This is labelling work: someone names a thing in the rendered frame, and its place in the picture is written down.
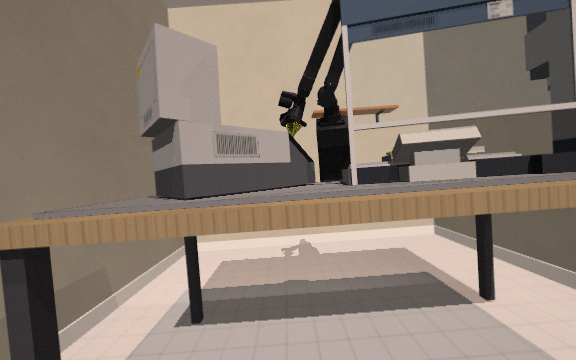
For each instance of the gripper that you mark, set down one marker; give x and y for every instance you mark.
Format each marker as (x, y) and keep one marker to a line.
(295, 121)

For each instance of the grey rack with round holes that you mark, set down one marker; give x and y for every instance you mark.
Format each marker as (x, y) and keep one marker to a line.
(390, 158)

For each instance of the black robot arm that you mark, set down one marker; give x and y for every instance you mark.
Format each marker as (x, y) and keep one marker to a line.
(326, 96)

